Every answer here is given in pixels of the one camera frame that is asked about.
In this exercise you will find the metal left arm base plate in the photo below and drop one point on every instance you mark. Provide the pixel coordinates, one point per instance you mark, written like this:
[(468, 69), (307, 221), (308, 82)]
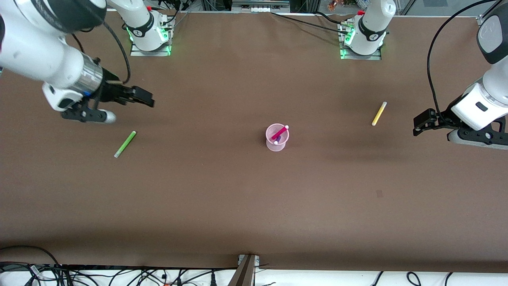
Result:
[(357, 57)]

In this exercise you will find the yellow marker pen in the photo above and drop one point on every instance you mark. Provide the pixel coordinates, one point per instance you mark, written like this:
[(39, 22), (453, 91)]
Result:
[(379, 113)]

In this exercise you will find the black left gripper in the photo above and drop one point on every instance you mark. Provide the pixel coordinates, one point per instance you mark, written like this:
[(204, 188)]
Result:
[(443, 118)]

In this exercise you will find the magenta marker pen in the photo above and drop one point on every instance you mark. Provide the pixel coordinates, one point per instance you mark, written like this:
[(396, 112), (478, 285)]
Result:
[(281, 132)]

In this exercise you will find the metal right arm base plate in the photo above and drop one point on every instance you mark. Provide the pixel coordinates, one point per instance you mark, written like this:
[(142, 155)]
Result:
[(139, 53)]

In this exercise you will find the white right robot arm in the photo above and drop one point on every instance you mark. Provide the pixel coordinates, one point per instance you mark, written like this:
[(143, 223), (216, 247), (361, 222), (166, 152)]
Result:
[(39, 51)]

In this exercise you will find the green marker pen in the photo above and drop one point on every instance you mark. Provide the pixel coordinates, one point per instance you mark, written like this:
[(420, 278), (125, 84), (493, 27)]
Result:
[(125, 144)]

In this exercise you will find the pink plastic cup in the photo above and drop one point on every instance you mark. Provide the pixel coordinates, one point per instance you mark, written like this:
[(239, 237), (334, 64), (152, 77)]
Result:
[(274, 147)]

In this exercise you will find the white power strip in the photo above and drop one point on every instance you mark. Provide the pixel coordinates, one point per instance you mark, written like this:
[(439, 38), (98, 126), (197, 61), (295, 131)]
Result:
[(260, 8)]

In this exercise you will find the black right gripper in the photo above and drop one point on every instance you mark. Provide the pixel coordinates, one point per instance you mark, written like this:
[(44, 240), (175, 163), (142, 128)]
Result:
[(110, 89)]

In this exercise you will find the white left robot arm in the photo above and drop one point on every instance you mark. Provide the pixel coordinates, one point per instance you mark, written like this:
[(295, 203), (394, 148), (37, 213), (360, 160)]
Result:
[(492, 87)]

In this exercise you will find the purple marker pen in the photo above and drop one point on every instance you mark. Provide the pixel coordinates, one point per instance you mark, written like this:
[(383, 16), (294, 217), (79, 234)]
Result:
[(277, 140)]

